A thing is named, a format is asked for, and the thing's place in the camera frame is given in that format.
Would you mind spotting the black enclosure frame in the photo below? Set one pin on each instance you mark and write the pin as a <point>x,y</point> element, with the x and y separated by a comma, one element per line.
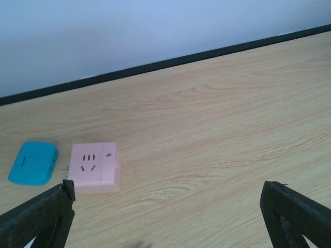
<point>168,63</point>

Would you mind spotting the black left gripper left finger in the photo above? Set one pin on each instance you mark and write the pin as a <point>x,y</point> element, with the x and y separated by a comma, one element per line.
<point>45,219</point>

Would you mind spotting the pink cube socket adapter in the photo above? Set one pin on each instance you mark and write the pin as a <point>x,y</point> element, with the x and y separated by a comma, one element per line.
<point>95,168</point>

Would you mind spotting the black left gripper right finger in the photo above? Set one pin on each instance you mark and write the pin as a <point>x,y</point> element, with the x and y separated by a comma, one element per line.
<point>291,217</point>

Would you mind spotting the blue cube plug adapter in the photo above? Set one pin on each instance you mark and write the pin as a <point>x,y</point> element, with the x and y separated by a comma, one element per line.
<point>34,164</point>

